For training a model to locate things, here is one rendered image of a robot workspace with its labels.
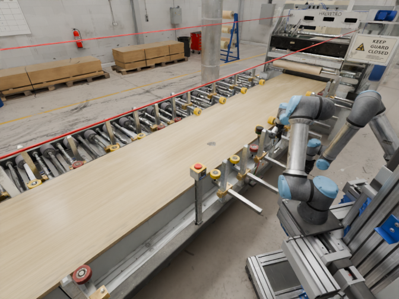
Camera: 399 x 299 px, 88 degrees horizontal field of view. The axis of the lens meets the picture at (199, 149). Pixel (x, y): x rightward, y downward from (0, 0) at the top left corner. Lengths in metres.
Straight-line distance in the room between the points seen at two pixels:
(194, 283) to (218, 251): 0.36
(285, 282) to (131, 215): 1.30
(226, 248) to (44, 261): 1.49
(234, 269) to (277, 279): 0.40
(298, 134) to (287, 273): 1.25
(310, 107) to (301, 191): 0.42
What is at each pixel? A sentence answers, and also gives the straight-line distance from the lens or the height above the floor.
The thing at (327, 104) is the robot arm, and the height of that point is 1.57.
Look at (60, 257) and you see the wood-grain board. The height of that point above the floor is 0.90.
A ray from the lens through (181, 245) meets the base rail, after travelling 1.48.
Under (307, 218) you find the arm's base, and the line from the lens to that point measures 1.26.
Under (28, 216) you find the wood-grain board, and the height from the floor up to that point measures 0.90.
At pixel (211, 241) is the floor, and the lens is 2.29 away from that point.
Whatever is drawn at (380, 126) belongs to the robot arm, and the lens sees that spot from 1.53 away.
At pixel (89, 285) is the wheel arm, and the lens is 1.35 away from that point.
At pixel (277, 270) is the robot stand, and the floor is 0.21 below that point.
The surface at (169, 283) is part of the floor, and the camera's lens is 2.14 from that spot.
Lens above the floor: 1.99
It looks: 36 degrees down
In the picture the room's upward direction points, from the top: straight up
